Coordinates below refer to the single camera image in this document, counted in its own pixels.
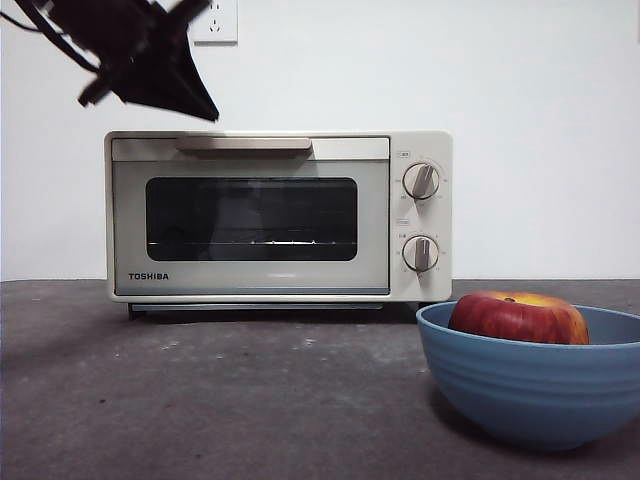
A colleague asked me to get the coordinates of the red yellow apple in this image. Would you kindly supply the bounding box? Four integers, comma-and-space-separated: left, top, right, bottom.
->
447, 290, 591, 347

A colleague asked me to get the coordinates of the small beige oven knob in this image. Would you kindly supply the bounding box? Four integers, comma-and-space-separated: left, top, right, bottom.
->
402, 234, 442, 274

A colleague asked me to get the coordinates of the oven wire rack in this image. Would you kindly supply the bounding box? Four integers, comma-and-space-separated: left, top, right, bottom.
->
146, 239, 359, 248

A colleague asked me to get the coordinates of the large beige oven knob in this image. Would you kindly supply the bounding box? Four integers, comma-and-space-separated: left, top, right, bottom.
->
402, 161, 443, 202

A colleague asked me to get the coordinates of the glass oven door with handle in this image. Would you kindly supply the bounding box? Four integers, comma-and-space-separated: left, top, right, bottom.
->
110, 135, 392, 297

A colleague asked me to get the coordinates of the cream toaster oven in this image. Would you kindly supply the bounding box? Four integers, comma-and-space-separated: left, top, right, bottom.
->
103, 129, 455, 321

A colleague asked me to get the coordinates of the oven crumb tray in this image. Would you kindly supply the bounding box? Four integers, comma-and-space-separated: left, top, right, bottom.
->
129, 301, 387, 314

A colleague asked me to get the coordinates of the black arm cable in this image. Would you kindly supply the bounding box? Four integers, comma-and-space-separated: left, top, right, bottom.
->
0, 10, 101, 74

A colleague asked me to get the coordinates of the white wall socket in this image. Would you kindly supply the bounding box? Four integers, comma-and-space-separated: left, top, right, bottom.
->
193, 0, 240, 48

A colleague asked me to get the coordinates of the blue bowl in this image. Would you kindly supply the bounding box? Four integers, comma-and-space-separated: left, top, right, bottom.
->
415, 300, 640, 452

